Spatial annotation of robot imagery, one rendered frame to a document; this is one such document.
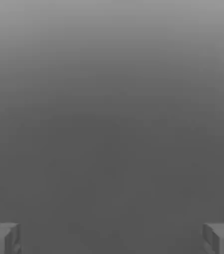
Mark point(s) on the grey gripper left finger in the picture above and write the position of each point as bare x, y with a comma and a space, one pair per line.
0, 239

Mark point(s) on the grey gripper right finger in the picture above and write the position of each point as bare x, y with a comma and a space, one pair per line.
222, 239

